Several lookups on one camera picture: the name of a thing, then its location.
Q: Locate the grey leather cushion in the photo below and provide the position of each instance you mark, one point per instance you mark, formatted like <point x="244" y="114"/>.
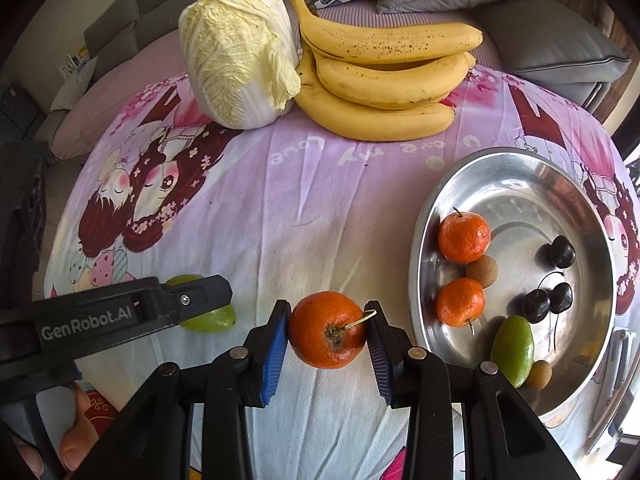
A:
<point x="552" y="46"/>

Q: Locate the middle banana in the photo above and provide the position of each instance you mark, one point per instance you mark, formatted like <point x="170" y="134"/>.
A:
<point x="429" y="82"/>

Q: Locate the orange tangerine with stem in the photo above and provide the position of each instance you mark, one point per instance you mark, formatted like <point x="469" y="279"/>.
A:
<point x="463" y="236"/>

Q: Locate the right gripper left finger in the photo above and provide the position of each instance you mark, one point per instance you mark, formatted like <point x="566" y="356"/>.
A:
<point x="151" y="437"/>

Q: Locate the top spotted banana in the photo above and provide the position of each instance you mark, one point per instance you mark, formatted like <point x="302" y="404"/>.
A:
<point x="384" y="45"/>

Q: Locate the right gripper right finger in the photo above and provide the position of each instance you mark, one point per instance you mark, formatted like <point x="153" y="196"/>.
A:
<point x="503" y="438"/>

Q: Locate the cartoon print tablecloth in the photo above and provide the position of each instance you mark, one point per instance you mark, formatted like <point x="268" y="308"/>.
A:
<point x="290" y="209"/>

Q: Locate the steel round tray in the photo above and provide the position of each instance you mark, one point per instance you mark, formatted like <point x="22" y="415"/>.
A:
<point x="527" y="201"/>

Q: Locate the napa cabbage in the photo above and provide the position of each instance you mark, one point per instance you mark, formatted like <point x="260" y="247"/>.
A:
<point x="241" y="59"/>

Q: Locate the brown longan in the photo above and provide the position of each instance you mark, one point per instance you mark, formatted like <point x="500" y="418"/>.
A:
<point x="539" y="375"/>
<point x="484" y="270"/>

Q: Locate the green mango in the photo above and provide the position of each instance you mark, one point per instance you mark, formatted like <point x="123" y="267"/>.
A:
<point x="215" y="321"/>
<point x="513" y="349"/>

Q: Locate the bottom banana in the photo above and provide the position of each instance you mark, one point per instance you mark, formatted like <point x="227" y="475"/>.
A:
<point x="357" y="122"/>

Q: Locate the person's left hand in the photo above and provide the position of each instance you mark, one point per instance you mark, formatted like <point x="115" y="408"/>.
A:
<point x="93" y="415"/>

